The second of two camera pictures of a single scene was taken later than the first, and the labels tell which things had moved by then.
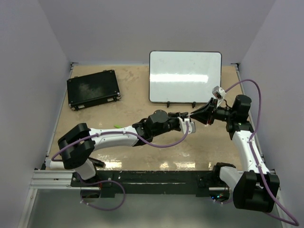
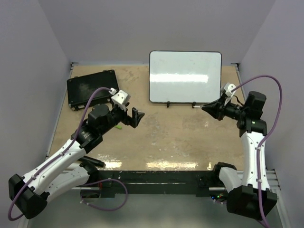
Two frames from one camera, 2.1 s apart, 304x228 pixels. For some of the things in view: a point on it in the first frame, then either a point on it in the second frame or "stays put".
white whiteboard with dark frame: x=182 y=77 stays put
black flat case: x=92 y=89 stays put
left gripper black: x=175 y=115 → x=133 y=121
